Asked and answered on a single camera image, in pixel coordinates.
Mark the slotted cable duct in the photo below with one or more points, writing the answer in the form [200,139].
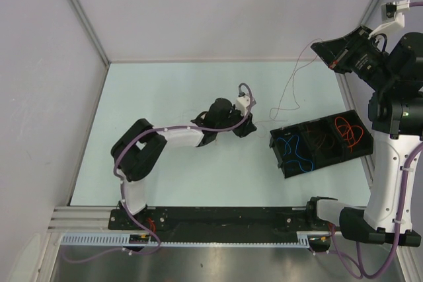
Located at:
[135,240]

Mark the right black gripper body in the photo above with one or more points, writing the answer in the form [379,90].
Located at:
[359,55]

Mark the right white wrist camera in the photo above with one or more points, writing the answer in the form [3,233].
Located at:
[392,18]

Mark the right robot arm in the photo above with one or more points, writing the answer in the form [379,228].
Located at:
[395,113]

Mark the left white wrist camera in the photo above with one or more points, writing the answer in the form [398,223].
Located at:
[244,102]

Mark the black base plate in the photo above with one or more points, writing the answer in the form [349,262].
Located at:
[230,225]

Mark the black compartment tray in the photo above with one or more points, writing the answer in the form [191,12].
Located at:
[312,145]

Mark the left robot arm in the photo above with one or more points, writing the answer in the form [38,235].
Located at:
[138,150]

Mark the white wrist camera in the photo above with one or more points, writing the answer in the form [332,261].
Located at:
[392,18]
[244,102]

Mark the aluminium frame rail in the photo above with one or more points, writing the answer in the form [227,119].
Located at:
[80,219]

